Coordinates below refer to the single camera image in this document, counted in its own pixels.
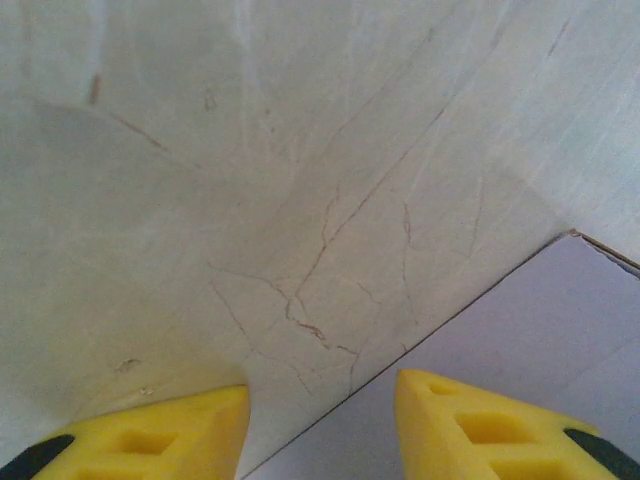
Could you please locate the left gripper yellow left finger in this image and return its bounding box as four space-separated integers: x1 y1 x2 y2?
0 383 250 480

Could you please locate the lilac paper box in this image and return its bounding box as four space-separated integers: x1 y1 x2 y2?
239 229 640 480

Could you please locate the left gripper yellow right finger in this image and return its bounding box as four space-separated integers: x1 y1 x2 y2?
394 368 640 480

